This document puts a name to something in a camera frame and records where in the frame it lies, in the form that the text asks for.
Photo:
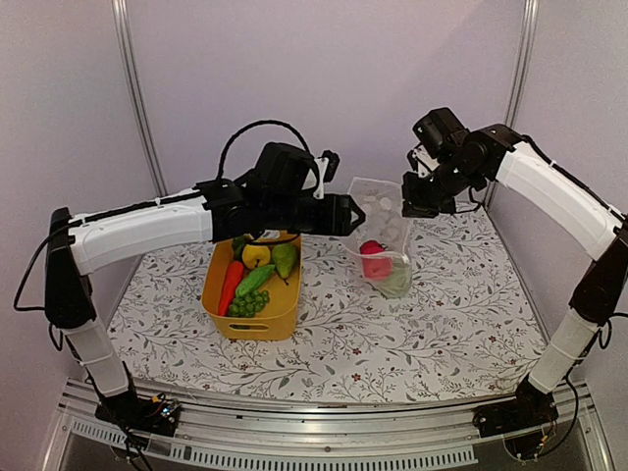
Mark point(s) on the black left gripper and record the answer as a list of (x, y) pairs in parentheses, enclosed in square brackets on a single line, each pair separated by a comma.
[(338, 219)]

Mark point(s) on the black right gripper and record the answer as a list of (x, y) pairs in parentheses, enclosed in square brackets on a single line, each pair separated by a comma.
[(415, 205)]

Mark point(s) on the clear polka dot zip bag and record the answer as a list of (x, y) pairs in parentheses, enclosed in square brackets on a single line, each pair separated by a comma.
[(382, 203)]

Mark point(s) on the pink red toy peach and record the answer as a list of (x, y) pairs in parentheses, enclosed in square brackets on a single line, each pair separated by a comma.
[(378, 268)]

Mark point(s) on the green toy apple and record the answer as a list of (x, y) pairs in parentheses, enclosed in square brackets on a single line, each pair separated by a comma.
[(398, 283)]

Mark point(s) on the yellow toy apple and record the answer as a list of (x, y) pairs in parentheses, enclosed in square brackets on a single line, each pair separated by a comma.
[(255, 256)]

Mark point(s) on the red toy apple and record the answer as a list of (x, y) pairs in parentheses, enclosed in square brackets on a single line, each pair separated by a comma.
[(372, 248)]

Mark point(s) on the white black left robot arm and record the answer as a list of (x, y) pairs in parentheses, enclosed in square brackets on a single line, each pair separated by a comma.
[(80, 245)]

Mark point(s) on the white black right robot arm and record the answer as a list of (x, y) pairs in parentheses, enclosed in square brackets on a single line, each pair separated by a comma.
[(459, 159)]

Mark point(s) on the green toy pear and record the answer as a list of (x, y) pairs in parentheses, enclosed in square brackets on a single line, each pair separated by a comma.
[(284, 257)]

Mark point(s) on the green toy leafy vegetable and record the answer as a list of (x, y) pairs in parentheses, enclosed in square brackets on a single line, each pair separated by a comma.
[(238, 245)]

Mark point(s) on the green toy bitter gourd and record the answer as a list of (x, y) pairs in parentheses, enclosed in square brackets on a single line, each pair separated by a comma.
[(255, 280)]

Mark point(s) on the orange toy carrot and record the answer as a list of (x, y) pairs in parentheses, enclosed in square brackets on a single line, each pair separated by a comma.
[(233, 277)]

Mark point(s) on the yellow plastic basket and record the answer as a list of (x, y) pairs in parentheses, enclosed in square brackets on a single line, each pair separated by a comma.
[(277, 320)]

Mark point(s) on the green toy grapes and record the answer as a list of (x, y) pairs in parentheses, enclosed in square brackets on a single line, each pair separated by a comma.
[(250, 305)]

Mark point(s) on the floral white table mat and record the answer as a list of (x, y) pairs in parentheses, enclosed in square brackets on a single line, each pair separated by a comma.
[(464, 329)]

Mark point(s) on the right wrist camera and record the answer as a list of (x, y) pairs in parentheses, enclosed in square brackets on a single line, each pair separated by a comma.
[(420, 161)]

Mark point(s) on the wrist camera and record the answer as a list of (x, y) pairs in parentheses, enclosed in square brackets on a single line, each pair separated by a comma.
[(420, 161), (327, 165)]

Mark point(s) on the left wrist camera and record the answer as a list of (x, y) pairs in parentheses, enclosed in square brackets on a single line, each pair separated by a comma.
[(327, 165)]

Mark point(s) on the right aluminium frame post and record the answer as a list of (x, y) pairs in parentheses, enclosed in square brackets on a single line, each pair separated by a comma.
[(523, 60)]

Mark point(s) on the aluminium frame post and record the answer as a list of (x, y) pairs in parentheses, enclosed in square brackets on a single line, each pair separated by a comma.
[(523, 60), (123, 30)]

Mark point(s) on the aluminium front rail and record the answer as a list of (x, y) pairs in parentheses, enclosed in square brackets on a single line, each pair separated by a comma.
[(219, 431)]

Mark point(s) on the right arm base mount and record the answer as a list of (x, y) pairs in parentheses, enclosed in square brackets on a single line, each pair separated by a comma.
[(523, 416)]

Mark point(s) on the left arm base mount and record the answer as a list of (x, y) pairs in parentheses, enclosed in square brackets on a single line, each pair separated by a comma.
[(130, 412)]

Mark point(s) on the left aluminium frame post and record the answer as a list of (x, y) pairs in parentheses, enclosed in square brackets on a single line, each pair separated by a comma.
[(123, 30)]

